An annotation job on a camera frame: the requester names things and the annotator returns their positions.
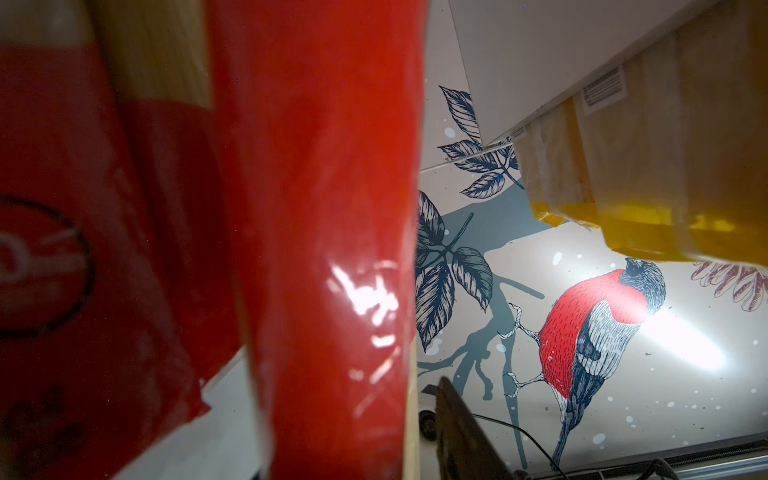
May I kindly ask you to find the red spaghetti pack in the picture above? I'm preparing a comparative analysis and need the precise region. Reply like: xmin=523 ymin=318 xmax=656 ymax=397
xmin=1 ymin=1 xmax=207 ymax=479
xmin=88 ymin=1 xmax=241 ymax=383
xmin=205 ymin=1 xmax=428 ymax=479

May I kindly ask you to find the yellow spaghetti pack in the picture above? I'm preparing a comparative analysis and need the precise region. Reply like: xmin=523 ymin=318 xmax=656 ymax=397
xmin=575 ymin=1 xmax=767 ymax=266
xmin=514 ymin=99 xmax=599 ymax=229

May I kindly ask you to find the white two-tier shelf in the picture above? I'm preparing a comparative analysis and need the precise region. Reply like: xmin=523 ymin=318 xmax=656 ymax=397
xmin=421 ymin=1 xmax=712 ymax=171

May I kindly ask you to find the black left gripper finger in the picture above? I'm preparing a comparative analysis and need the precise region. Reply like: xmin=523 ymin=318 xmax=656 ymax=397
xmin=435 ymin=377 xmax=513 ymax=480

